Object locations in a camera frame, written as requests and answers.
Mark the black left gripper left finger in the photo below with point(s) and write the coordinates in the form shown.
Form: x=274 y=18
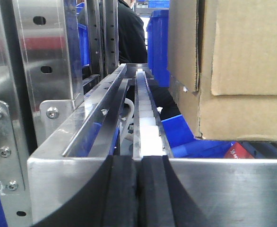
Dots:
x=106 y=200

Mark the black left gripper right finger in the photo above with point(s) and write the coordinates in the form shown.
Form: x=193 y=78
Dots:
x=162 y=199

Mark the brown cardboard carton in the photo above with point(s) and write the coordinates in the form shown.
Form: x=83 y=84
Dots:
x=222 y=57

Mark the blue bin below shelf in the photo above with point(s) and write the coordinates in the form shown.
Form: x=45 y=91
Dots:
x=183 y=143

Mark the blue bin behind carton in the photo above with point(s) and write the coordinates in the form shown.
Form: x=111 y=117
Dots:
x=157 y=46

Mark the red snack package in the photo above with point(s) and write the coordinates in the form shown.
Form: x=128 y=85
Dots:
x=237 y=151

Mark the person in black jacket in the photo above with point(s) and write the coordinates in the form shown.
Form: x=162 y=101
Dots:
x=132 y=49

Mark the blue bin left background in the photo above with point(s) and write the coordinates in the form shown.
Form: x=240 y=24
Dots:
x=83 y=37

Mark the white roller track rail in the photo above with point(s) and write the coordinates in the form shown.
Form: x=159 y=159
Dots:
x=149 y=135

